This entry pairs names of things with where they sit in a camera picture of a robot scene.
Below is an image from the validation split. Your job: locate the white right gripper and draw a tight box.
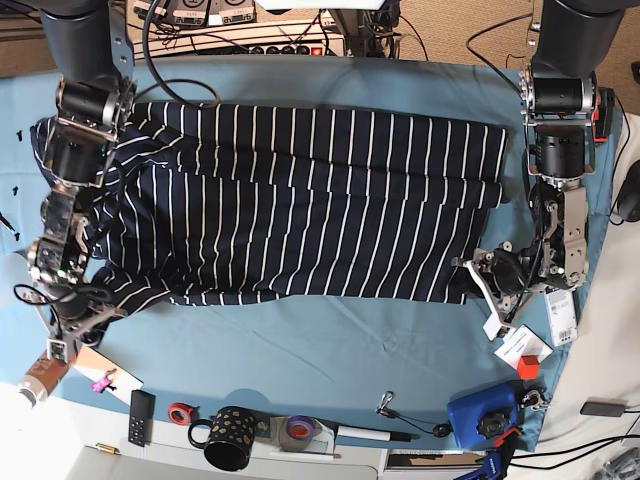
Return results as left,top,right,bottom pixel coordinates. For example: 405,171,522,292
29,292,125,360

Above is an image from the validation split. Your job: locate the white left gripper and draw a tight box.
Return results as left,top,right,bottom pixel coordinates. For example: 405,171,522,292
449,252,543,341

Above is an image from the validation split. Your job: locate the navy white striped t-shirt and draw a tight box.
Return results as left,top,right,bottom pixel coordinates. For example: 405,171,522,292
28,99,510,317

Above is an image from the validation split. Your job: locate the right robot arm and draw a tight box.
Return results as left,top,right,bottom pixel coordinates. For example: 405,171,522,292
14,1,136,363

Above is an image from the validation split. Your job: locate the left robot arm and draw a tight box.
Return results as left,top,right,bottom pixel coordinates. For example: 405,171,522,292
455,1,636,340

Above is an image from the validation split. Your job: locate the orange brown bottle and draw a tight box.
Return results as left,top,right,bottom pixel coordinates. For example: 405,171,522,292
18,351,77,408

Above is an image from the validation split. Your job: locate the black remote control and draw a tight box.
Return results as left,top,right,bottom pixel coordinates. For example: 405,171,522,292
127,390,156,448

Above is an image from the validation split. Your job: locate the white paper card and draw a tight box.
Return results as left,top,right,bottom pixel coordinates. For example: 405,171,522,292
494,325,553,370

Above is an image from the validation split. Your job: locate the clear plastic bit case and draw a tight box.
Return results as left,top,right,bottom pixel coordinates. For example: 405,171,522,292
544,288,578,347

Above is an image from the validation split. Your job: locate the small orange cube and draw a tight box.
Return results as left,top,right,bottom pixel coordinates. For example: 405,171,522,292
516,355,540,380

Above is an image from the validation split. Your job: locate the red tape roll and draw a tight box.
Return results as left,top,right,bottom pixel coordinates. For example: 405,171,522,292
167,402,194,426

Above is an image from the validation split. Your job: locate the teal table cloth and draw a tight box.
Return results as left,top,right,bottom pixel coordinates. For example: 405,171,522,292
1,56,626,430

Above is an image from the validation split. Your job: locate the blue plastic box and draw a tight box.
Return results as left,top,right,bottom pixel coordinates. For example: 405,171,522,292
447,383,519,448

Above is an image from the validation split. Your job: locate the black knob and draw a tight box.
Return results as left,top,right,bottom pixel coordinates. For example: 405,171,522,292
476,411,510,439

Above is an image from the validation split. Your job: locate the black mug yellow pattern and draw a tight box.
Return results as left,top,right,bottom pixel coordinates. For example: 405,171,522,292
187,406,258,472

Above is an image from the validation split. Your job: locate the white black marker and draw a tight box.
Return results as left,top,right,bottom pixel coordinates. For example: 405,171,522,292
336,425,418,443

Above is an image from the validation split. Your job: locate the blue black bar clamp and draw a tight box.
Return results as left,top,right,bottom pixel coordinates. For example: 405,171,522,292
456,427,522,480

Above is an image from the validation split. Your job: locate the black power adapter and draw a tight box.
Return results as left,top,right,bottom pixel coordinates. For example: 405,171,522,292
580,398,627,418

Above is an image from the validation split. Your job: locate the black computer mouse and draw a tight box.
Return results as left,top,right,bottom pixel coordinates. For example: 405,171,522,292
617,160,640,223

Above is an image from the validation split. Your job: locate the purple tape roll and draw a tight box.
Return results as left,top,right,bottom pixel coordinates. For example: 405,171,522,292
286,415,315,441

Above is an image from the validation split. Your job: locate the orange black clamp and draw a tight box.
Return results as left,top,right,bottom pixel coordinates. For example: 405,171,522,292
593,87,615,145

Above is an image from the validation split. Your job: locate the black power strip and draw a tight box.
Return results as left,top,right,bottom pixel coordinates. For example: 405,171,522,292
198,44,328,56

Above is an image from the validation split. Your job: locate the carabiner with black lanyard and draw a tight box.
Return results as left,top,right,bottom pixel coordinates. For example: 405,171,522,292
377,389,453,440

